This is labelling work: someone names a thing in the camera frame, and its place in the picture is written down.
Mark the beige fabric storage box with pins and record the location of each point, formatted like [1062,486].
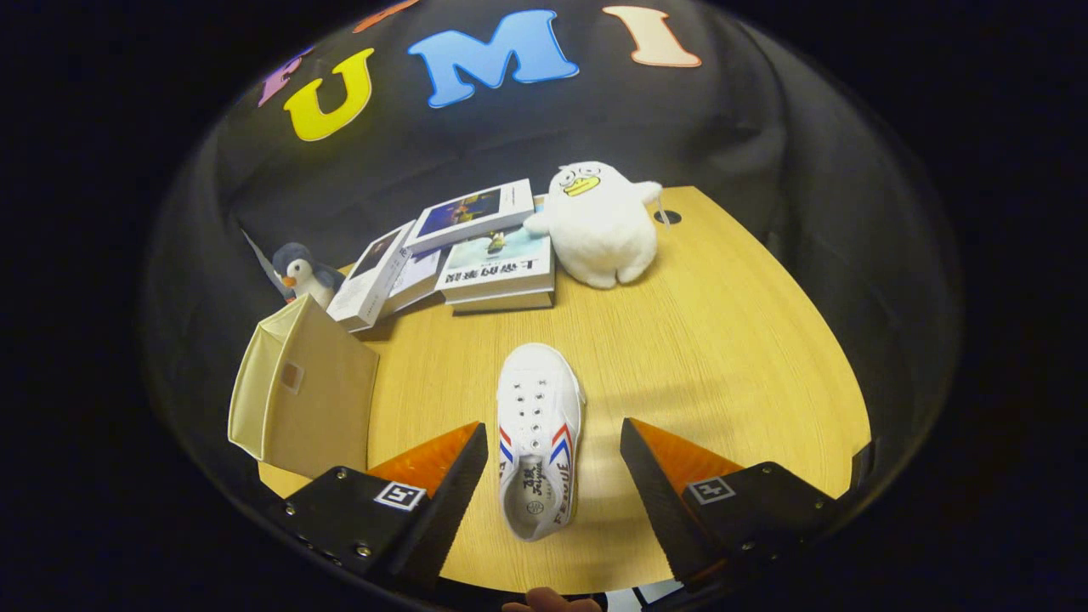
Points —
[314,408]

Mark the white canvas shoe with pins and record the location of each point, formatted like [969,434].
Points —
[535,382]

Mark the white book with portrait cover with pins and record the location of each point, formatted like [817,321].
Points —
[370,280]

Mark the grey penguin plush toy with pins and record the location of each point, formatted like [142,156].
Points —
[310,276]

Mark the dark-edged book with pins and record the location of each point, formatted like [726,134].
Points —
[501,306]

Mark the plain white book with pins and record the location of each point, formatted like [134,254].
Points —
[416,276]

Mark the white duck plush toy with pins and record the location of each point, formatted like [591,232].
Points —
[595,238]

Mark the book with blue photo cover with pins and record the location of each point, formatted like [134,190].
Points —
[467,212]

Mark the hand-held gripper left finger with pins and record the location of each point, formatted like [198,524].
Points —
[446,518]

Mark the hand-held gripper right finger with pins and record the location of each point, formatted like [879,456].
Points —
[663,518]

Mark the book with pale teal cover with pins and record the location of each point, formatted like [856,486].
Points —
[497,263]

